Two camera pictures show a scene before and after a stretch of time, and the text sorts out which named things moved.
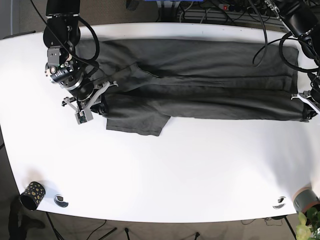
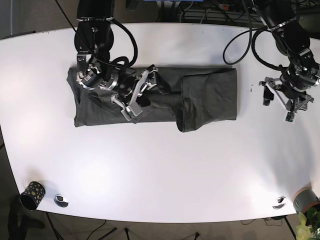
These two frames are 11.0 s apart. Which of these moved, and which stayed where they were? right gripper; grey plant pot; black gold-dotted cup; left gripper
Moved: right gripper; left gripper
Stayed: grey plant pot; black gold-dotted cup
